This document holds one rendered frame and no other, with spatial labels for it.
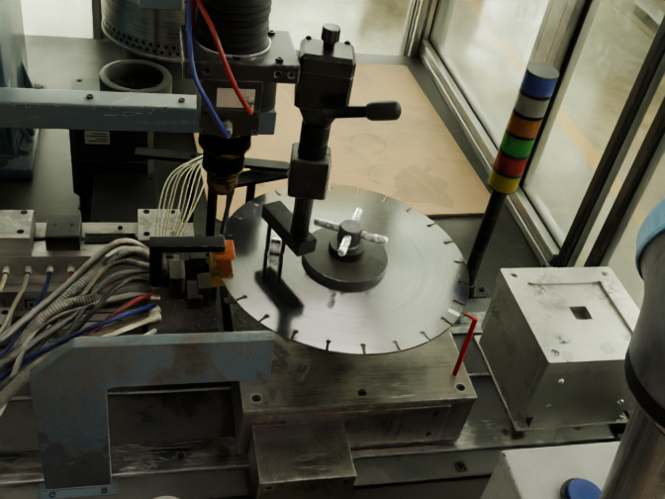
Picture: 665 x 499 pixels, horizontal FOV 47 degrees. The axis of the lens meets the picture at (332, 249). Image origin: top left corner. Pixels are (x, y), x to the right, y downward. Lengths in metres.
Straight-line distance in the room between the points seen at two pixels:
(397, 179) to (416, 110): 0.30
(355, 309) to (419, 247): 0.16
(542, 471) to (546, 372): 0.17
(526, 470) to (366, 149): 0.88
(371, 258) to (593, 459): 0.35
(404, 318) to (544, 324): 0.22
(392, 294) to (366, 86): 0.95
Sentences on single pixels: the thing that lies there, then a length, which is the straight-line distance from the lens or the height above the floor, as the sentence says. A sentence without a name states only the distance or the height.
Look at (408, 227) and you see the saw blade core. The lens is 1.07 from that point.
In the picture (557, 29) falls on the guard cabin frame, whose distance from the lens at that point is 1.43.
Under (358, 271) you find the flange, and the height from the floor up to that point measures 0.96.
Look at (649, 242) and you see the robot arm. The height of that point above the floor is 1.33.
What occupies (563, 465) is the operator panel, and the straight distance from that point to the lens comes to 0.93.
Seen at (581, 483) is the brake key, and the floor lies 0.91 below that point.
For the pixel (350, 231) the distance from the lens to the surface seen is 0.95.
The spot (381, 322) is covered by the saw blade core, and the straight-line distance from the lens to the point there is 0.92.
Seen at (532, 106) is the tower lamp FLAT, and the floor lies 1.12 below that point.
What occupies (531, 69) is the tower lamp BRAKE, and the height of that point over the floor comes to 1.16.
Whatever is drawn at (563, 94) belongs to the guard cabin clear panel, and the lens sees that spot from 1.42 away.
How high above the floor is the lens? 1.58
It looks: 39 degrees down
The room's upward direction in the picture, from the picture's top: 11 degrees clockwise
